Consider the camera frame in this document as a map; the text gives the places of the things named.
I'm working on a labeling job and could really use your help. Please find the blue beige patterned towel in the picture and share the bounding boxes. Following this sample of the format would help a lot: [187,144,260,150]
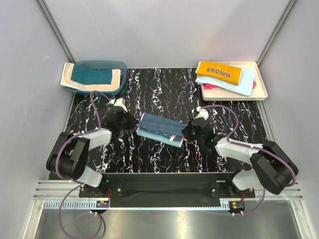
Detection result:
[136,113,187,147]

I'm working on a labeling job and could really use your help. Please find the yellow bear towel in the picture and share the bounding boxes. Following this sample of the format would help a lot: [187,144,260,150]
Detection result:
[195,61,242,86]

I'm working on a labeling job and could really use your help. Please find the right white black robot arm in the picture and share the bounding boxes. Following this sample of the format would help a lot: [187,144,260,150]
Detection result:
[182,118,299,198]

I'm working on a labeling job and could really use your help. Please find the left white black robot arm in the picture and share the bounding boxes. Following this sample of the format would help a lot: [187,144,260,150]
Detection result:
[46,106,138,197]

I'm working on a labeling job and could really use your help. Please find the black marble pattern mat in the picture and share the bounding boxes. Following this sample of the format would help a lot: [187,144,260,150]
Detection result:
[66,68,268,173]

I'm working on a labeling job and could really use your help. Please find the pink folded towel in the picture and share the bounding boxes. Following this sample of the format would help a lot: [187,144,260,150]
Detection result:
[204,81,256,90]

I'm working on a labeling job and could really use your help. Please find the teal plastic basket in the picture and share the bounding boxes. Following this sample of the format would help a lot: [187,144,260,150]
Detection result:
[71,61,127,96]

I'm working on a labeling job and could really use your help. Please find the teal beige bordered towel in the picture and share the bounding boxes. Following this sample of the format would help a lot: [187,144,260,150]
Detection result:
[60,63,121,92]

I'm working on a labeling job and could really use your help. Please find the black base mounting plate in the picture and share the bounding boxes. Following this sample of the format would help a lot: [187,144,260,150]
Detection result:
[79,173,255,209]

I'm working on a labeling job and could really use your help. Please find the white plastic tray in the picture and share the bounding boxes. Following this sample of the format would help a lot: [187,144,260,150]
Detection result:
[200,62,268,101]

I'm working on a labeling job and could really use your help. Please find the light blue folded towel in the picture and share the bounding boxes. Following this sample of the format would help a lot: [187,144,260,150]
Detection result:
[195,68,256,96]

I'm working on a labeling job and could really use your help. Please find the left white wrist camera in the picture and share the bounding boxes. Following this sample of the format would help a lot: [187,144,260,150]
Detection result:
[110,98,128,112]

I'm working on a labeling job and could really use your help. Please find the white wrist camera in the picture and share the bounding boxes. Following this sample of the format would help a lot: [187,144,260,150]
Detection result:
[195,107,209,120]
[110,98,128,112]

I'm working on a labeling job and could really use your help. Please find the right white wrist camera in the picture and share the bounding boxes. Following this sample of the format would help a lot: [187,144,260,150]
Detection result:
[195,107,209,120]

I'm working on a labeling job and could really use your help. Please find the slotted aluminium cable rail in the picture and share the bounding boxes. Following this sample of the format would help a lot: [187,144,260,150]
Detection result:
[43,199,110,210]

